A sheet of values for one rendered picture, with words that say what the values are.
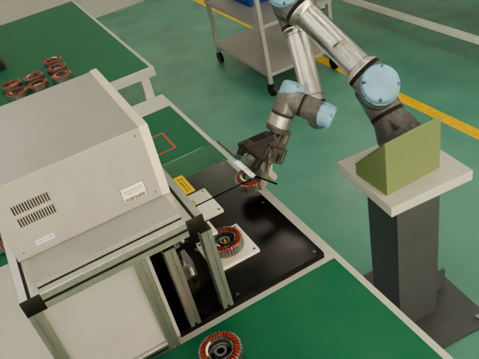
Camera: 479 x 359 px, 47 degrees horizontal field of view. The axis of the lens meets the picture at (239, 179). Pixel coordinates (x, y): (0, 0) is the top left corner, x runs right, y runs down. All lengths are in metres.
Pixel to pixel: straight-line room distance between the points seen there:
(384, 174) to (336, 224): 1.11
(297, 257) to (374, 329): 0.32
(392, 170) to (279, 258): 0.46
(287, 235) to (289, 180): 1.52
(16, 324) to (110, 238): 0.58
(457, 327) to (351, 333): 1.01
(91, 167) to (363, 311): 0.78
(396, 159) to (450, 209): 1.19
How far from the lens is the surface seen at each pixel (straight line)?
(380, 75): 1.71
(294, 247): 1.65
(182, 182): 1.50
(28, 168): 1.29
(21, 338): 1.76
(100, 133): 1.31
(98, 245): 1.31
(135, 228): 1.32
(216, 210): 1.83
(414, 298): 2.30
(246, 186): 1.79
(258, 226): 1.74
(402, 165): 1.81
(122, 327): 1.42
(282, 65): 4.10
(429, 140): 1.85
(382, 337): 1.44
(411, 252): 2.10
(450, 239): 2.77
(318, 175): 3.19
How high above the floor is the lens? 1.91
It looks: 36 degrees down
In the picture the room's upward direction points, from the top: 14 degrees counter-clockwise
